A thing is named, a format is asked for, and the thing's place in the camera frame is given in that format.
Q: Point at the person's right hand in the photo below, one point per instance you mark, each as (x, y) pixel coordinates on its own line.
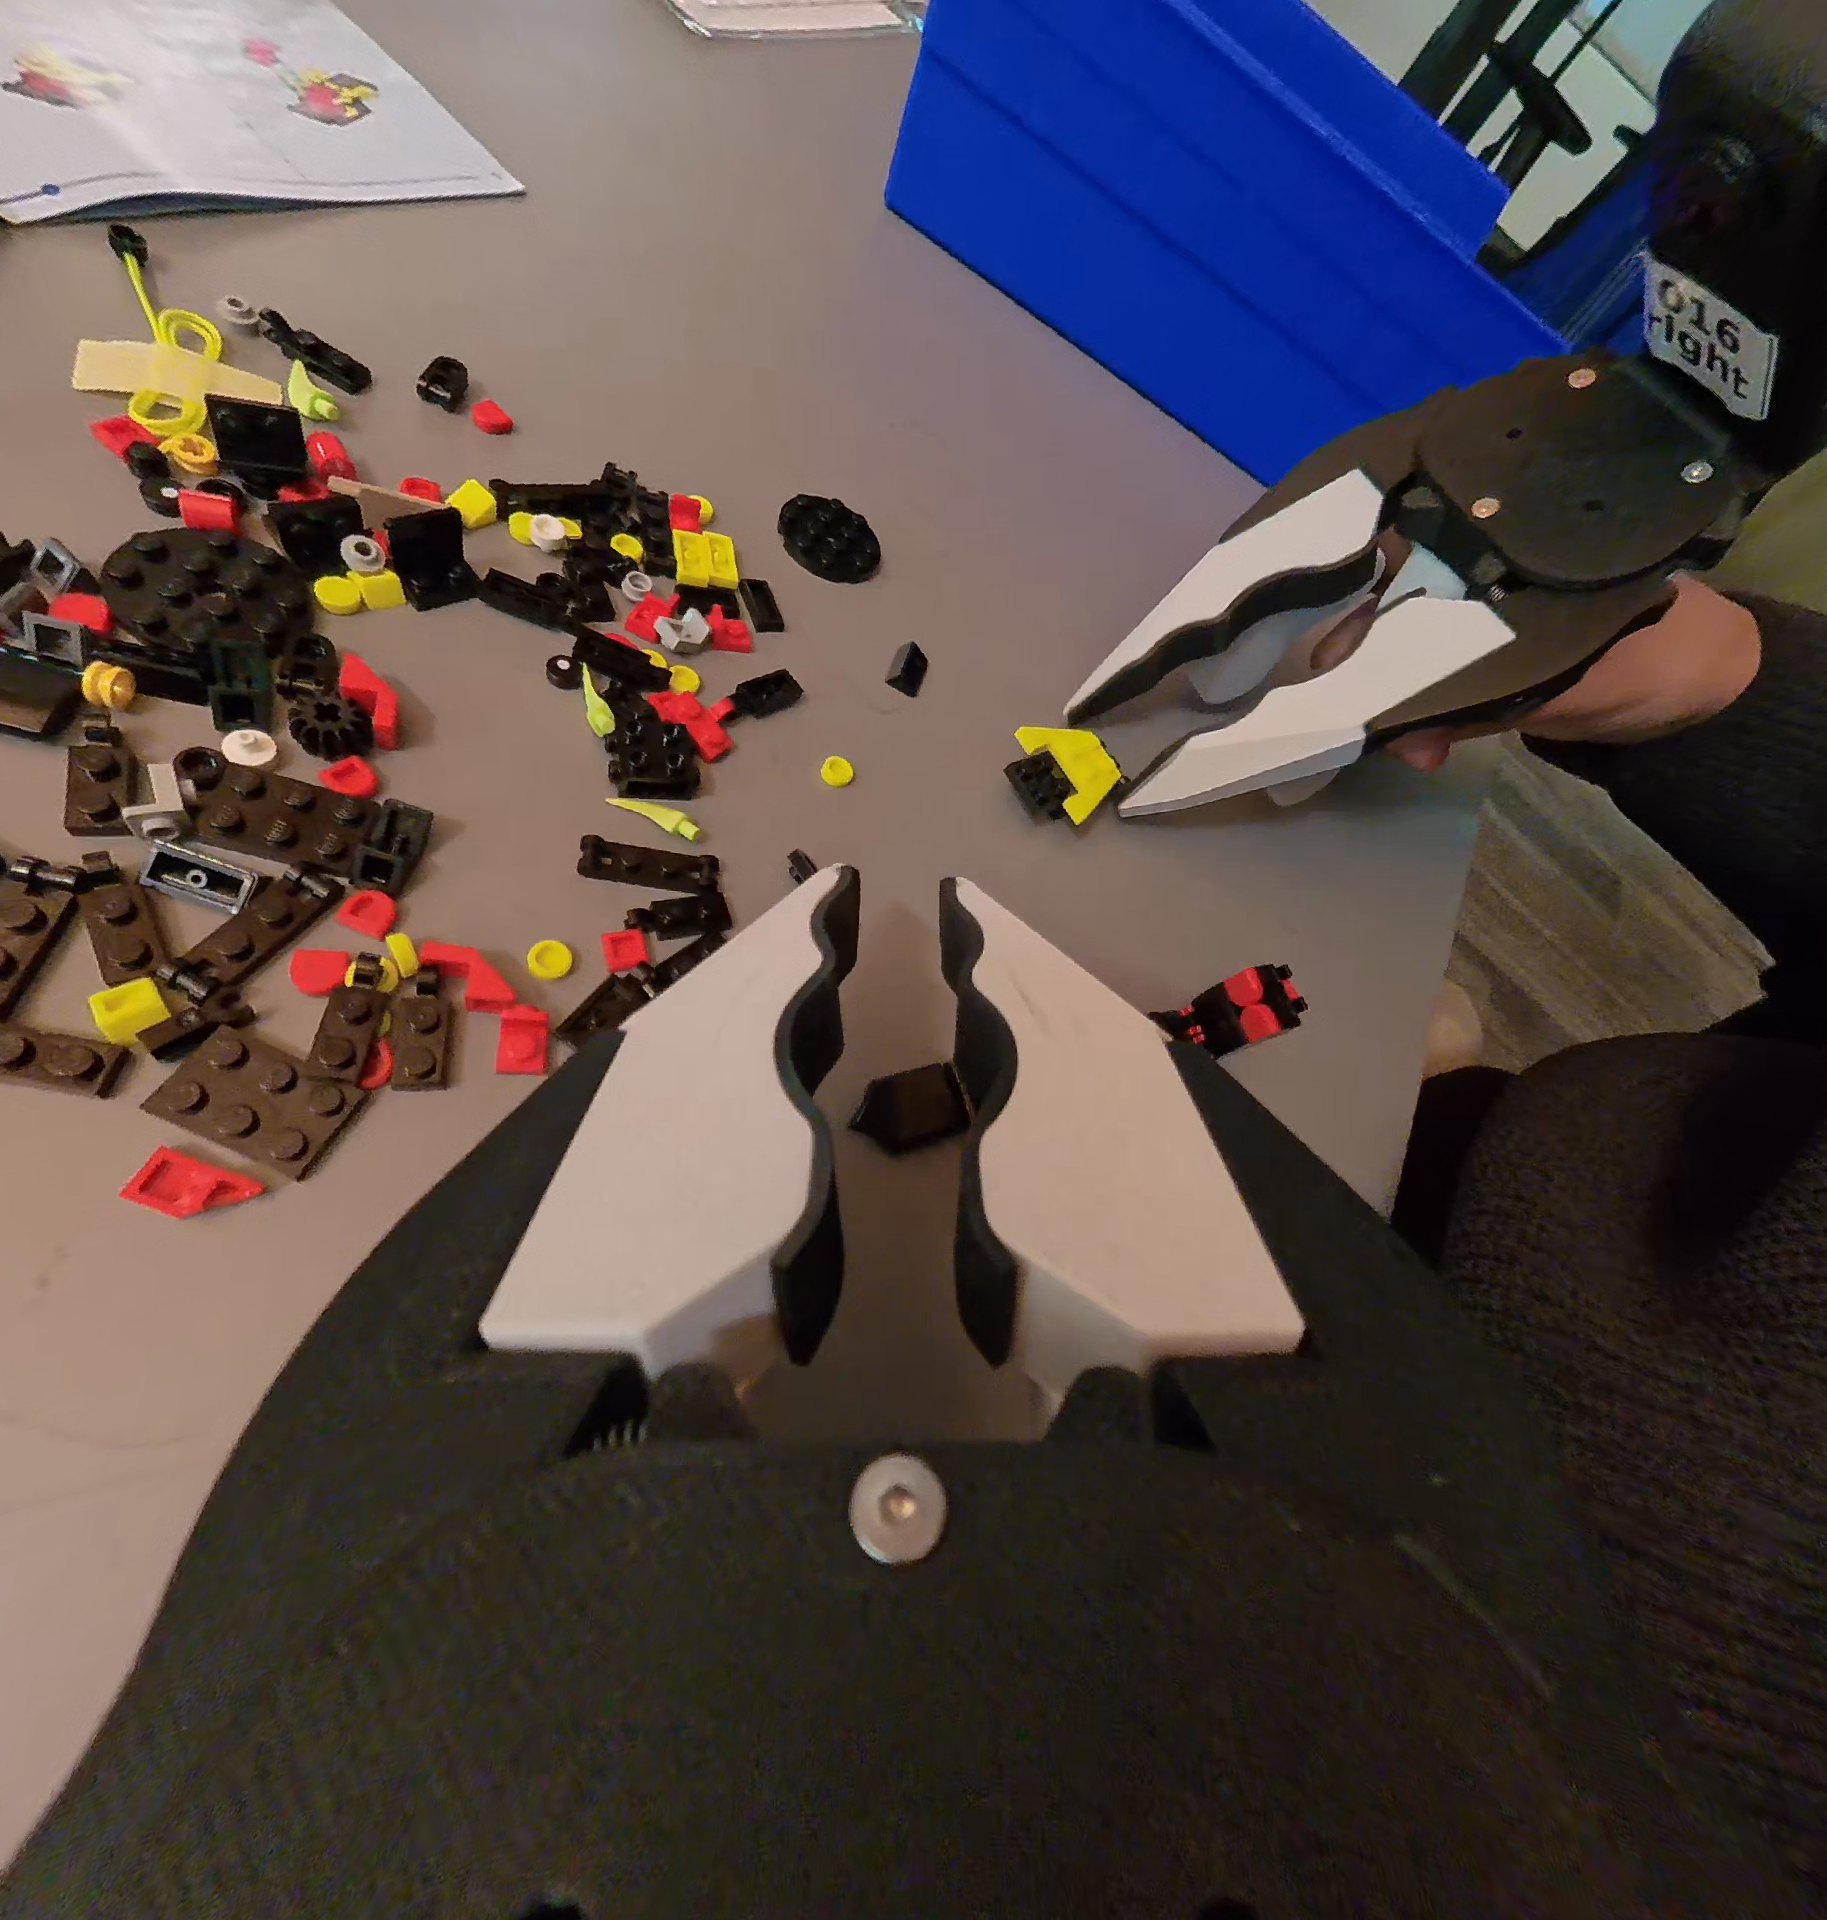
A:
(1648, 667)

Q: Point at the dark round studded lego plate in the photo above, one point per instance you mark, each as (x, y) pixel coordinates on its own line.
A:
(826, 536)

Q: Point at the blue plastic bin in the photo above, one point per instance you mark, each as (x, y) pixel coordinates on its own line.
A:
(1152, 195)

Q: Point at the yellow black wedge lego assembly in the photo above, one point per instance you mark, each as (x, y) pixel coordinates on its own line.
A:
(1071, 769)

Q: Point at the pile of lego pieces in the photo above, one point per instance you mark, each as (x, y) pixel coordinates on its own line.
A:
(253, 810)

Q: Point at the black red yellow lego assembly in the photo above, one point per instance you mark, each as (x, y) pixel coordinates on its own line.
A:
(1235, 1008)

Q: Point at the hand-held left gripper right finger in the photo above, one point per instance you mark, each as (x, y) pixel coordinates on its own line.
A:
(1108, 1185)

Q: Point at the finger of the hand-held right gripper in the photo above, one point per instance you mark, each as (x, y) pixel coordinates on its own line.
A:
(1243, 578)
(1348, 698)

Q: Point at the pale yellow plastic strip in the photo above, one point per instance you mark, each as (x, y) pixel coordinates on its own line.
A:
(117, 368)

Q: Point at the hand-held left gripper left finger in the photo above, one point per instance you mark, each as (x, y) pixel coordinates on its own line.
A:
(658, 1170)

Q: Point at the lego instruction booklet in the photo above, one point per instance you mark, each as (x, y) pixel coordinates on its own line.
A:
(178, 106)

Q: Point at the person's right forearm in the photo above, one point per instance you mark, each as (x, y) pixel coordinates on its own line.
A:
(1813, 780)

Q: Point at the black sloped lego brick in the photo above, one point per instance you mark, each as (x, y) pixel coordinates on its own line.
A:
(909, 1111)

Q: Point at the small black lego tile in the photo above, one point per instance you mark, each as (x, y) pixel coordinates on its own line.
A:
(906, 665)

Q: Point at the clear plastic container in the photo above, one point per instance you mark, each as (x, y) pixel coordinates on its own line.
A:
(792, 15)

